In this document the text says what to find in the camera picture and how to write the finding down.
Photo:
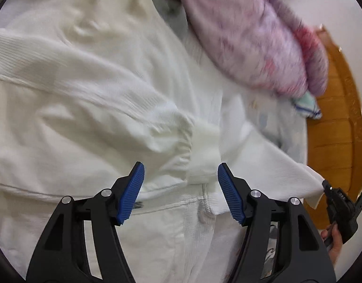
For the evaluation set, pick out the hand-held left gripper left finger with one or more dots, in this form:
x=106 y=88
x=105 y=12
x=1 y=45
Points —
x=130 y=194

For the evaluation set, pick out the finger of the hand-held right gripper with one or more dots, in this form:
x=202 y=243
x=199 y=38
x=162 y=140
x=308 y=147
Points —
x=328 y=186

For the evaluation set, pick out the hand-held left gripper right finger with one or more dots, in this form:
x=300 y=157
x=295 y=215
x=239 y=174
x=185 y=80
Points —
x=231 y=194

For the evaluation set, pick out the white garment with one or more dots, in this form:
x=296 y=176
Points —
x=80 y=109

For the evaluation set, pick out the person's right hand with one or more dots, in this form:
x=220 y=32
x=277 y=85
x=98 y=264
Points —
x=336 y=244

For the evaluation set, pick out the wooden headboard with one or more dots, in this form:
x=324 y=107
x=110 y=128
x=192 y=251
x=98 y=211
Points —
x=334 y=123

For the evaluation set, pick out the blue checked pillow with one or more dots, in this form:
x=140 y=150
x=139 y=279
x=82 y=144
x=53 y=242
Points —
x=307 y=104

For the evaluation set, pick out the purple floral quilt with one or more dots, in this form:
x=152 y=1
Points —
x=243 y=35

